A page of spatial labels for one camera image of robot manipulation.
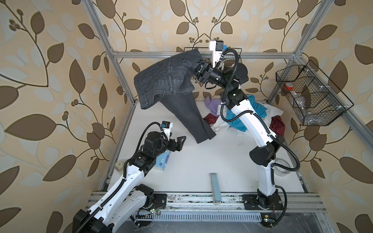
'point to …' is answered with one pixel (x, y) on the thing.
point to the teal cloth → (259, 110)
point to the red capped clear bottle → (299, 102)
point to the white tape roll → (281, 172)
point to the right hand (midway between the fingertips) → (185, 61)
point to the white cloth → (270, 111)
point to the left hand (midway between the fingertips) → (179, 134)
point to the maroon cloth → (277, 125)
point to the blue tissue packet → (161, 160)
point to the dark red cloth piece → (211, 118)
